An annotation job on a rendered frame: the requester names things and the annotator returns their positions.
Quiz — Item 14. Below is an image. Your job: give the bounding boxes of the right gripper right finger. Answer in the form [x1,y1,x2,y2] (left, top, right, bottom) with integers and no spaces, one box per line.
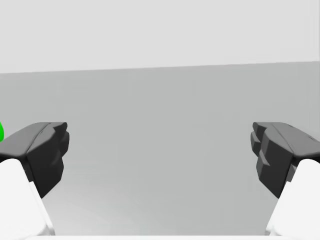
[250,121,320,237]

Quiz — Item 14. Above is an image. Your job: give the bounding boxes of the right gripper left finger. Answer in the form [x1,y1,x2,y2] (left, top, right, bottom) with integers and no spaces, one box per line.
[0,121,71,237]

